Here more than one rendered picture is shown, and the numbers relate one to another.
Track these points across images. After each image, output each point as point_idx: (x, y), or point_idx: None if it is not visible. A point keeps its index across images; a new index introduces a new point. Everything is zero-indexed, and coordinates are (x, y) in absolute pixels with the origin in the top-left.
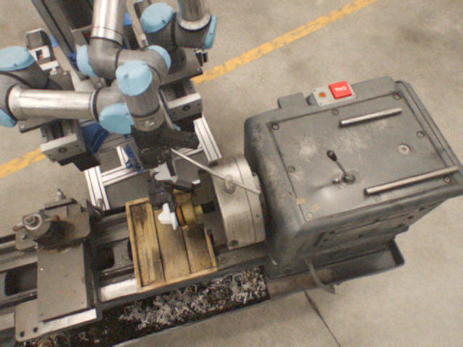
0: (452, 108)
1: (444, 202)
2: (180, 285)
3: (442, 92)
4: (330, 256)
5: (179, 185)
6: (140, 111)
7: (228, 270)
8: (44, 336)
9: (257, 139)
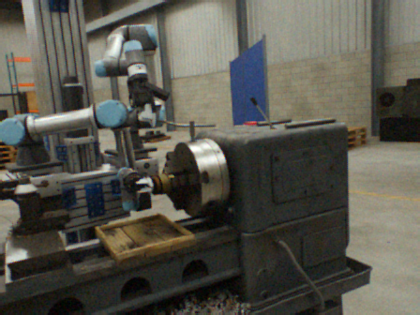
0: (366, 256)
1: (404, 307)
2: (156, 296)
3: (352, 250)
4: (301, 264)
5: (151, 175)
6: (136, 59)
7: (205, 277)
8: (2, 302)
9: (205, 135)
